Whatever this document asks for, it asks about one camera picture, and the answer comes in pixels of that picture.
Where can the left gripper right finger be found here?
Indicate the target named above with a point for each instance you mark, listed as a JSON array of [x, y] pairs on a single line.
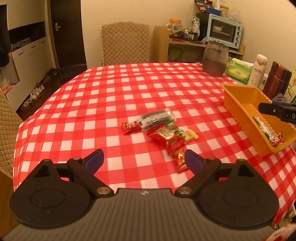
[[204, 171]]

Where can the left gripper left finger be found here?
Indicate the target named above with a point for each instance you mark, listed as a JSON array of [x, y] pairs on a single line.
[[84, 170]]

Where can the white green snack bag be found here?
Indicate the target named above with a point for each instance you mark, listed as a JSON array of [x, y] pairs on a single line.
[[265, 129]]

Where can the red gold candy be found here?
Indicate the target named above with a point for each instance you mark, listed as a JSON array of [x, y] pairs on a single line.
[[179, 156]]

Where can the yellow cake snack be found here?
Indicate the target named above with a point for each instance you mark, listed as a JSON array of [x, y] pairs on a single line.
[[189, 135]]

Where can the large red snack packet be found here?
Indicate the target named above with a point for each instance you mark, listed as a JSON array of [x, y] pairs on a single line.
[[166, 138]]

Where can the small red candy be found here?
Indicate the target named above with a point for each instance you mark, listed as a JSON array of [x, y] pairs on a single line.
[[131, 127]]

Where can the black seaweed snack pack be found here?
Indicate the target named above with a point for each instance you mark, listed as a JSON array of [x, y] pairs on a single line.
[[156, 118]]

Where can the green candy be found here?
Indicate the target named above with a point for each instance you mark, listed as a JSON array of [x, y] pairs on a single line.
[[171, 125]]

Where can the grey slotted spatula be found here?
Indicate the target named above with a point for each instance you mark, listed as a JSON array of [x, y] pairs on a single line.
[[280, 98]]

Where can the sunflower seed bag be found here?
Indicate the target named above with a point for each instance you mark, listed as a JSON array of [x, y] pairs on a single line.
[[291, 89]]

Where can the brown metal thermos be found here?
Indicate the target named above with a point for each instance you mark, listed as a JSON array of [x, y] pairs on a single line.
[[277, 81]]

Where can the white miffy bottle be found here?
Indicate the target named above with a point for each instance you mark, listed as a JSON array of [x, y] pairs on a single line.
[[258, 71]]

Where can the green tissue pack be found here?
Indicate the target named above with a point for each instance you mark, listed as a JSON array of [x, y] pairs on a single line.
[[239, 70]]

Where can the quilted beige chair left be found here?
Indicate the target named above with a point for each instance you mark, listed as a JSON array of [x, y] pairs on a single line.
[[9, 125]]

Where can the quilted beige chair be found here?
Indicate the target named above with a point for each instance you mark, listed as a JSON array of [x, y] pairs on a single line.
[[125, 43], [9, 125]]

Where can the glass jar dark contents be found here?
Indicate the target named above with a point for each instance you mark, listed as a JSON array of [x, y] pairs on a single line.
[[215, 58]]

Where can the light blue toaster oven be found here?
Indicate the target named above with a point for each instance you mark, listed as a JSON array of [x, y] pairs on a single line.
[[224, 30]]

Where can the wooden shelf unit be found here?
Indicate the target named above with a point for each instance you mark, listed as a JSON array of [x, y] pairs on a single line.
[[165, 49]]

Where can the quilted beige chair back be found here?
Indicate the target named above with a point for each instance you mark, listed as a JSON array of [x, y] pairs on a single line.
[[125, 43]]

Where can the orange lid jar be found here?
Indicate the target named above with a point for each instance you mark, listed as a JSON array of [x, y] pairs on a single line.
[[175, 27]]

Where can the dark door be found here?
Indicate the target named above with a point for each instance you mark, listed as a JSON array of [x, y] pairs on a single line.
[[67, 31]]

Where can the white cabinet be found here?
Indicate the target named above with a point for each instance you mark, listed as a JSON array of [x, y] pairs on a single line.
[[25, 55]]

